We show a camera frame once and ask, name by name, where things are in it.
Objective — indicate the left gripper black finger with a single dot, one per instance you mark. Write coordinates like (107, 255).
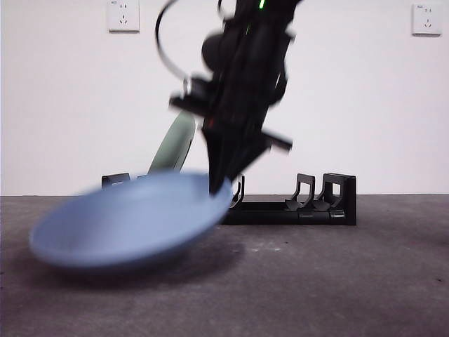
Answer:
(214, 158)
(238, 158)

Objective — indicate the pale green round plate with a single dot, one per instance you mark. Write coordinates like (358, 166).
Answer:
(172, 147)

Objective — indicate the blue round plate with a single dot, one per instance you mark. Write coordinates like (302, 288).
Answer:
(122, 228)

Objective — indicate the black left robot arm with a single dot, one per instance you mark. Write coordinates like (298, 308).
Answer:
(252, 52)

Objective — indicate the black plastic plate rack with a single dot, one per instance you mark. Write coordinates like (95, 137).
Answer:
(280, 214)

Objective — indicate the white wall socket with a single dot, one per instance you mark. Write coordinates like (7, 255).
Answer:
(426, 19)
(123, 15)

